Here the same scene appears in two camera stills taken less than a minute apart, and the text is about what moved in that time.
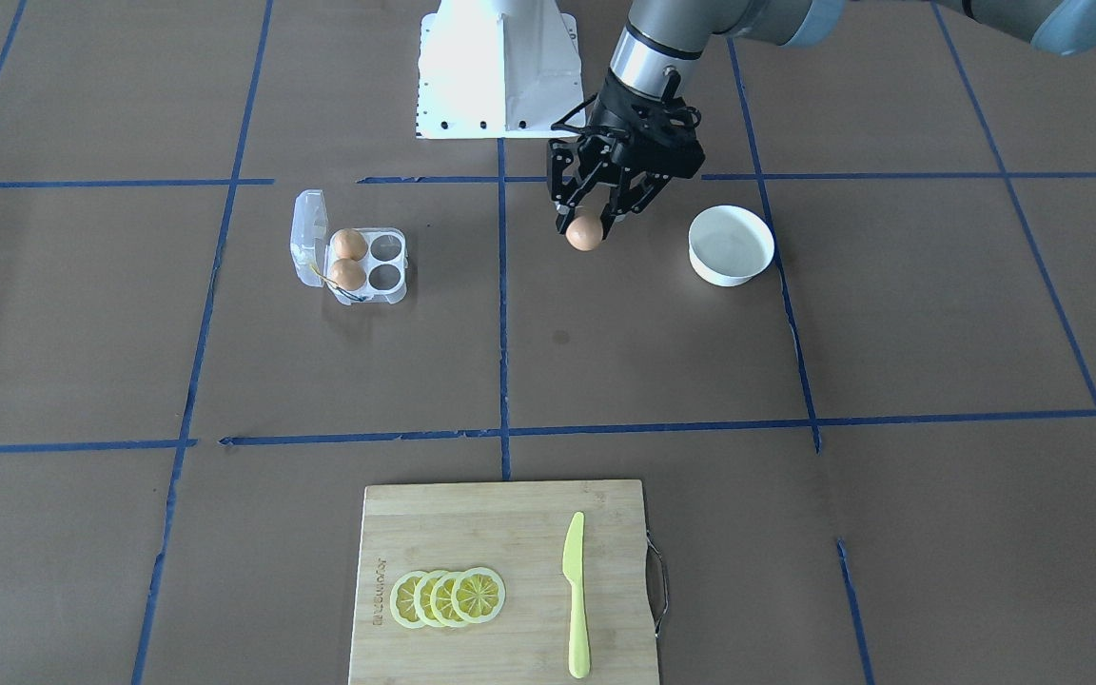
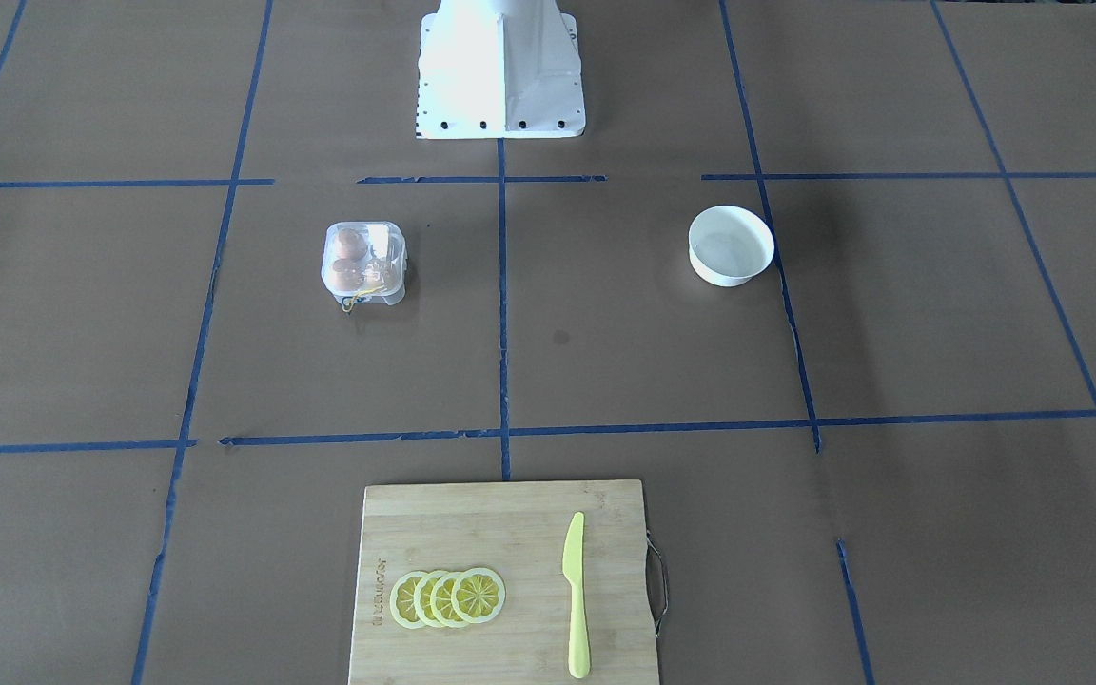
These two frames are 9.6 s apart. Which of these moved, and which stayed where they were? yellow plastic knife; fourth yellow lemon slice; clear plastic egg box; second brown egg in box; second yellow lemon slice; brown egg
Moved: brown egg; clear plastic egg box
Stayed: yellow plastic knife; fourth yellow lemon slice; second brown egg in box; second yellow lemon slice
